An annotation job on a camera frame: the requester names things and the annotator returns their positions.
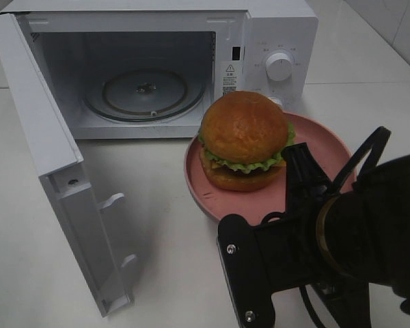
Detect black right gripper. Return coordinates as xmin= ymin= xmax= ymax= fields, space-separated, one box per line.
xmin=259 ymin=143 xmax=334 ymax=273

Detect pink round plate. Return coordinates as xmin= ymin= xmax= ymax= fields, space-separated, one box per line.
xmin=184 ymin=113 xmax=351 ymax=226

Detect toy hamburger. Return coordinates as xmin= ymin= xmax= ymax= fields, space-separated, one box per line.
xmin=197 ymin=91 xmax=296 ymax=192

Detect white microwave door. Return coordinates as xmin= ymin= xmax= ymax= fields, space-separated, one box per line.
xmin=0 ymin=14 xmax=136 ymax=316

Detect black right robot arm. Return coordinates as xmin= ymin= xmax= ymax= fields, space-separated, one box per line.
xmin=262 ymin=141 xmax=410 ymax=327

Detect lower white timer knob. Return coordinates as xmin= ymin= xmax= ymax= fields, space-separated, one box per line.
xmin=269 ymin=97 xmax=284 ymax=109

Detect upper white power knob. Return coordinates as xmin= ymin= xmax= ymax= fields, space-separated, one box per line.
xmin=265 ymin=51 xmax=294 ymax=82

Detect white microwave oven body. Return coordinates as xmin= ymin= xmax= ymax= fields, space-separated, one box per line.
xmin=0 ymin=1 xmax=318 ymax=141

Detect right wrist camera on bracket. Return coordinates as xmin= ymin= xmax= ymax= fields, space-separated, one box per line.
xmin=217 ymin=212 xmax=315 ymax=327

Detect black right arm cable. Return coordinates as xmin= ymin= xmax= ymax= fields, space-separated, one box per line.
xmin=297 ymin=125 xmax=392 ymax=328

